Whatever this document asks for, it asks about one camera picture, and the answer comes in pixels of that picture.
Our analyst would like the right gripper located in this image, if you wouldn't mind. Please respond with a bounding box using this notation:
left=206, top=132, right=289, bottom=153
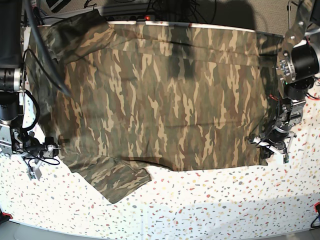
left=12, top=129, right=60, bottom=171

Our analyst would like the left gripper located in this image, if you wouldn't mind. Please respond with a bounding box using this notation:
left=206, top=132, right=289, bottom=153
left=247, top=126, right=297, bottom=160

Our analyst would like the camouflage T-shirt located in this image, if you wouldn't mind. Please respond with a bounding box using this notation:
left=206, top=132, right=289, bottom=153
left=26, top=11, right=283, bottom=204

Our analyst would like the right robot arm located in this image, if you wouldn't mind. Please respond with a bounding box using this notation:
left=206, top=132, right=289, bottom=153
left=0, top=0, right=60, bottom=180

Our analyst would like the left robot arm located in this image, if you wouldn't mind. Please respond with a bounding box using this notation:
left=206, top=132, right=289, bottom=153
left=248, top=0, right=320, bottom=164

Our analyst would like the terrazzo pattern table cloth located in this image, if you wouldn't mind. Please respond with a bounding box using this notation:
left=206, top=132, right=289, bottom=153
left=0, top=99, right=320, bottom=240

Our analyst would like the red black table clamp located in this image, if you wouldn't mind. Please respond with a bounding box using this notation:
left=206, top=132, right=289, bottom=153
left=0, top=211, right=13, bottom=225

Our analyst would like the power strip with red light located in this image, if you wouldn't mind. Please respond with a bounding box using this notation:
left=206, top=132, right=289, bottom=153
left=105, top=14, right=156, bottom=22

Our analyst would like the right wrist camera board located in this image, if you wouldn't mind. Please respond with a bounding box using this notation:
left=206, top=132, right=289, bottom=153
left=27, top=169, right=42, bottom=181

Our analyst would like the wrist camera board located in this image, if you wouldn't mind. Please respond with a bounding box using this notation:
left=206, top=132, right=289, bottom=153
left=280, top=153, right=290, bottom=165
left=27, top=169, right=42, bottom=181

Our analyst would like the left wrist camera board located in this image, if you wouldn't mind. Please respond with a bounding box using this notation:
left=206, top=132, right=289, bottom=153
left=280, top=153, right=290, bottom=165

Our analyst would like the orange clamp with cable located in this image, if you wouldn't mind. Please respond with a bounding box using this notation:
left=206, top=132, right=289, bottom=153
left=310, top=202, right=320, bottom=229

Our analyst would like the black looped cable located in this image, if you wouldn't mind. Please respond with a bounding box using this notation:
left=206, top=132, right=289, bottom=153
left=21, top=0, right=73, bottom=97

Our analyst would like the metal stand frame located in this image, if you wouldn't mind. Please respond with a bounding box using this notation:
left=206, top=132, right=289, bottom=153
left=287, top=0, right=305, bottom=35

